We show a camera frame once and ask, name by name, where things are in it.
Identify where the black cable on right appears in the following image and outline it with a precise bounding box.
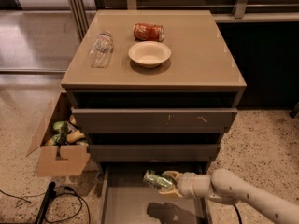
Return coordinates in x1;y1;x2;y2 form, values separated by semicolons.
233;204;243;224

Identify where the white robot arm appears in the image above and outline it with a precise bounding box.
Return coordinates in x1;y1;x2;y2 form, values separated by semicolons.
159;169;299;224

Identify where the white paper bowl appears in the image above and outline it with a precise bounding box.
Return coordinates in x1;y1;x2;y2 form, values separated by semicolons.
128;41;171;68

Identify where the grey top drawer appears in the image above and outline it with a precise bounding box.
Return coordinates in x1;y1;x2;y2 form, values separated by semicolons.
72;108;237;133

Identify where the grey open bottom drawer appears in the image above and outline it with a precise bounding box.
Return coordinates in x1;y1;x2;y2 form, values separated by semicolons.
98;162;212;224

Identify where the grey middle drawer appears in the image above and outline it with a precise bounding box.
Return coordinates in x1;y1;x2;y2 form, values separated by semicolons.
88;144;220;162

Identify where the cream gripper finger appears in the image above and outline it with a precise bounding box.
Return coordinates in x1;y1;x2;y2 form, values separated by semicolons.
162;171;181;183
159;187;182;198

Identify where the metal window frame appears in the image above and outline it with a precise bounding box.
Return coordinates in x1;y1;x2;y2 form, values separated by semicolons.
69;0;299;34

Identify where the beige item in box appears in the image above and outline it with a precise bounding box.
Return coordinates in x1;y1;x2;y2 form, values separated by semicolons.
66;130;85;144

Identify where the grey drawer cabinet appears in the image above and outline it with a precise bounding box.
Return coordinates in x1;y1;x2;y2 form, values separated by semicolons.
62;10;246;171

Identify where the red soda can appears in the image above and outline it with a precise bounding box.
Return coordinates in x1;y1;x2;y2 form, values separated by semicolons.
134;23;164;42

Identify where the black cable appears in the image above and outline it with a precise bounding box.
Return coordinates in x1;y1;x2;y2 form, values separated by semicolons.
233;204;243;224
0;186;92;224

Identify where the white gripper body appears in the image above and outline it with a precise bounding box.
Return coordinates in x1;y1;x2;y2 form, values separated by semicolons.
177;173;212;199

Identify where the green soda can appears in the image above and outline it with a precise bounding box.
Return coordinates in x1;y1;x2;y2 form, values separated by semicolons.
143;170;174;191

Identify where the green snack bag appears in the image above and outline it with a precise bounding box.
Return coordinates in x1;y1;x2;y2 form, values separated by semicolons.
45;121;69;146

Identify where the black cable on left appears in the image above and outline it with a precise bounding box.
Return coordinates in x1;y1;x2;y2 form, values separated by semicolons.
0;186;92;224

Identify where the black bar on floor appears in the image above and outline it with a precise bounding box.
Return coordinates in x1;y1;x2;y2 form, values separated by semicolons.
35;182;56;224

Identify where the brown cardboard box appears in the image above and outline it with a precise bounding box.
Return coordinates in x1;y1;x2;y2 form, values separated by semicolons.
27;91;98;177

